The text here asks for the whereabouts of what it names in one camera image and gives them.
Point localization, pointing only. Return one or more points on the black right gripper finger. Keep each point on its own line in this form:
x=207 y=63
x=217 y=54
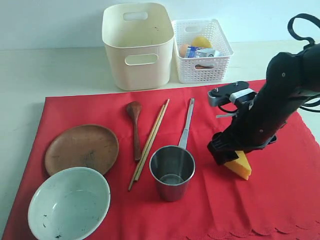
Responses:
x=224 y=155
x=223 y=144

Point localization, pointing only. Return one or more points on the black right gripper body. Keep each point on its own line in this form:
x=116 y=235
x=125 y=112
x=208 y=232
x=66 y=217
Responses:
x=258 y=120

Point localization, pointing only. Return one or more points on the yellow cheese wedge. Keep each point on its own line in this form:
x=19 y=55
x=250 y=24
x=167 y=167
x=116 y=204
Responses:
x=240 y=166

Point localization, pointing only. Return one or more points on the orange fried food piece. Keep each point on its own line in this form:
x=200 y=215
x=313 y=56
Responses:
x=200 y=67

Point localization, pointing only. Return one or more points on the brown egg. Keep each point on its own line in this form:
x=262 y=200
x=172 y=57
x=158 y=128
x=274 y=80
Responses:
x=183 y=50

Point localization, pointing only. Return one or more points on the yellow lemon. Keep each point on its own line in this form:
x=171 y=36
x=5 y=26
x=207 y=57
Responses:
x=201 y=42

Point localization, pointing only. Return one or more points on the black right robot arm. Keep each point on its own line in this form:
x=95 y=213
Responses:
x=291 y=81

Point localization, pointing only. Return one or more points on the silver table knife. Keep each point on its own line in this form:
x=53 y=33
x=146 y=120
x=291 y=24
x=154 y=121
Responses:
x=185 y=133

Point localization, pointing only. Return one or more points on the stainless steel cup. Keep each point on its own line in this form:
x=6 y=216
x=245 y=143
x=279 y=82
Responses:
x=172 y=167

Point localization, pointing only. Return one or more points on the red table cloth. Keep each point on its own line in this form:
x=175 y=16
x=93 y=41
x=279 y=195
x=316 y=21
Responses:
x=281 y=199

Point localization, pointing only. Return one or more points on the right wooden chopstick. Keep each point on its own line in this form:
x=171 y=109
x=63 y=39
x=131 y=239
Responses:
x=151 y=141

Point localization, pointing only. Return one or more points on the wooden chopstick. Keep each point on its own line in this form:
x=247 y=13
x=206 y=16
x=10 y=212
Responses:
x=144 y=151
x=151 y=141

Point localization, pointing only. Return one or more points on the left wooden chopstick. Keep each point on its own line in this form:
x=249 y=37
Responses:
x=144 y=151

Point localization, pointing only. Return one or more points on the white perforated plastic basket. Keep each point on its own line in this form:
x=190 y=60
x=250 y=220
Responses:
x=185 y=30

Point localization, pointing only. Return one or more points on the brown wooden spoon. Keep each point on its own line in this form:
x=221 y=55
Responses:
x=133 y=109

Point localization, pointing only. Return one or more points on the brown wooden plate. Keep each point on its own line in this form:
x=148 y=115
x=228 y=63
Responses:
x=88 y=145

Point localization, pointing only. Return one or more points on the large cream plastic bin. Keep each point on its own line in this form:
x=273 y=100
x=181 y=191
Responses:
x=138 y=40

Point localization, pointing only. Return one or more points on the pale green bowl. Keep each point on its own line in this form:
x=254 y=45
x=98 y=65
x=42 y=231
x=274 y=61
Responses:
x=69 y=205

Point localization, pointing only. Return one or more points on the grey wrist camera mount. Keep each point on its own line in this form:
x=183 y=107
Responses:
x=230 y=93

